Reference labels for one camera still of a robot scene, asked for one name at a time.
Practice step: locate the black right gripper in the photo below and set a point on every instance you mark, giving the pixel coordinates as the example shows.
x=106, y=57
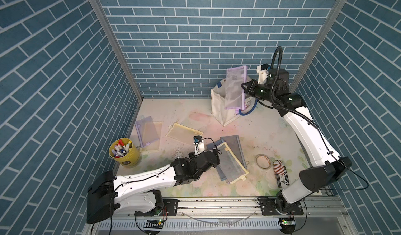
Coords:
x=252, y=86

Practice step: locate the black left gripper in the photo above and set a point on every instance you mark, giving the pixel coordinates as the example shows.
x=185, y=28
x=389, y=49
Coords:
x=216, y=158

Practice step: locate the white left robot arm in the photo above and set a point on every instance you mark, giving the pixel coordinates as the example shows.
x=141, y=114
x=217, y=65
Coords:
x=141, y=192

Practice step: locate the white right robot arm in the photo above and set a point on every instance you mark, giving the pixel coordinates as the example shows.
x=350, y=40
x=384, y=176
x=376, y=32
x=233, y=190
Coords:
x=326, y=164

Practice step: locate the pale yellow pouch under purple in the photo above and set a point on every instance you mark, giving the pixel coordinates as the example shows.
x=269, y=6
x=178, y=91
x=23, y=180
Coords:
x=152, y=134

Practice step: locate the white canvas Doraemon tote bag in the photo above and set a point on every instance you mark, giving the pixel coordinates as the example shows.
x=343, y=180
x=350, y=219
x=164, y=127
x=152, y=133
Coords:
x=225, y=116

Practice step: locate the clear tape roll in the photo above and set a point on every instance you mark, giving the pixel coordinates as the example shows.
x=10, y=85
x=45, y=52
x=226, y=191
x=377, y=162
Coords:
x=263, y=161

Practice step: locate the yellow cup of markers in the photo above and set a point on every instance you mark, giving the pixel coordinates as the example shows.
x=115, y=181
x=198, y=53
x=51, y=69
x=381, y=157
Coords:
x=124, y=152

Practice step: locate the striped tape roll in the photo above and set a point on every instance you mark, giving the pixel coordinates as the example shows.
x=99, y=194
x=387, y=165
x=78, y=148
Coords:
x=281, y=174

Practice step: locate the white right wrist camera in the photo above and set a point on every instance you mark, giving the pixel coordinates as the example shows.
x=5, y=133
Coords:
x=263, y=72

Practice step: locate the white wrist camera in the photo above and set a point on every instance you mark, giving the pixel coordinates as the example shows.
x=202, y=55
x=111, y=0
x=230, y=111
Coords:
x=263, y=72
x=199, y=145

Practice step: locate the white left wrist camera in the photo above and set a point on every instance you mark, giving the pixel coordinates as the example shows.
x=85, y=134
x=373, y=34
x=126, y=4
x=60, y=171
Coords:
x=199, y=145

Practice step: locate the aluminium corner frame post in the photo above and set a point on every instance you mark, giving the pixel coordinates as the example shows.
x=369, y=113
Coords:
x=322, y=34

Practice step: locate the aluminium front rail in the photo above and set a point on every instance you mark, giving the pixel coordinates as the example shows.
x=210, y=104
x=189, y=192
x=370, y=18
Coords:
x=236, y=207

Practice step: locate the left aluminium corner post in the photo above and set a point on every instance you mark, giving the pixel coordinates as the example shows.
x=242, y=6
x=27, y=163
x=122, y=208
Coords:
x=102, y=18

